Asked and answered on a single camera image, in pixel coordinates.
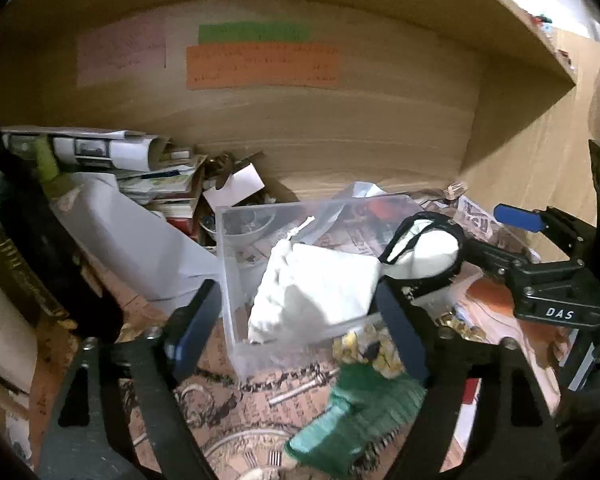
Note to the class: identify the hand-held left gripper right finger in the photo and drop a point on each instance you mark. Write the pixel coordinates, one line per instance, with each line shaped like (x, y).
(400, 332)

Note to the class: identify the white sock with black trim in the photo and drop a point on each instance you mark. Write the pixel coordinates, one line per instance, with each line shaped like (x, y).
(430, 255)

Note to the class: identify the glass bowl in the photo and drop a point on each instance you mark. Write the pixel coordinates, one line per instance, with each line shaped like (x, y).
(237, 225)

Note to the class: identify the printed newspaper sheet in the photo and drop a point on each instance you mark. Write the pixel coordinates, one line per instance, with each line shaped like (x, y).
(485, 222)

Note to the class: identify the large white paper sheet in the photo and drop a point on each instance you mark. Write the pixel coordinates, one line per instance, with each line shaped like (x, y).
(135, 240)

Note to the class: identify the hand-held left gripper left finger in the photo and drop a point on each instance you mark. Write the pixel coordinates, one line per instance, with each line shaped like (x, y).
(196, 332)

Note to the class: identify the white cloth pouch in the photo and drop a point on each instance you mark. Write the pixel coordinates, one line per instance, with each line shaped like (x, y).
(315, 290)

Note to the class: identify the clear plastic container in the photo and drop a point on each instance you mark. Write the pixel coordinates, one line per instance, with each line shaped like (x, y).
(230, 260)

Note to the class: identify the wooden shelf unit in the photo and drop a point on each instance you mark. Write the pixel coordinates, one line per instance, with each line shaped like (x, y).
(330, 110)

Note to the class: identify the white card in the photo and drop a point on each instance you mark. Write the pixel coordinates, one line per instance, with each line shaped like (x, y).
(232, 185)

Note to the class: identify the pink paper note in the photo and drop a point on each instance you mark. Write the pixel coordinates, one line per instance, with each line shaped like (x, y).
(122, 50)

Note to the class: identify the stack of books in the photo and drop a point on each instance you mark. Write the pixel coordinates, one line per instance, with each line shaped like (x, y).
(167, 195)

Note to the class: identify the cardboard box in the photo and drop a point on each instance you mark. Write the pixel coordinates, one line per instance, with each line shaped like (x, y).
(2, 340)

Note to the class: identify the dark bag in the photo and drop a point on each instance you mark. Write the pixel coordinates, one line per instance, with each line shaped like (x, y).
(25, 220)

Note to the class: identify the printed brown table cloth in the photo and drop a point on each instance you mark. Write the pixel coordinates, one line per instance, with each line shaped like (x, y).
(250, 410)

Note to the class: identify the rolled newspaper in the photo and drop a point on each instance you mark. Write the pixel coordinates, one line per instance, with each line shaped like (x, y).
(95, 147)

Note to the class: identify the green knitted cloth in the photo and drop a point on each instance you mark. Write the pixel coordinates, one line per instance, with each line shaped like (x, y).
(365, 410)

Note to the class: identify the yellow and black patterned cloth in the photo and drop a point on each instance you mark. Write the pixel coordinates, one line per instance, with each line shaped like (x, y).
(360, 347)

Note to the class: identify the green paper note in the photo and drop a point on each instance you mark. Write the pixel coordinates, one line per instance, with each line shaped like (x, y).
(255, 32)

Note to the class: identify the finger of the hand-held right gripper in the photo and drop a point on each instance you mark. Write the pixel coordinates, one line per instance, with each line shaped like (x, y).
(517, 216)
(490, 257)

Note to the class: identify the orange paper note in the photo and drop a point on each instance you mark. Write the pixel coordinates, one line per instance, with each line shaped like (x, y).
(262, 66)

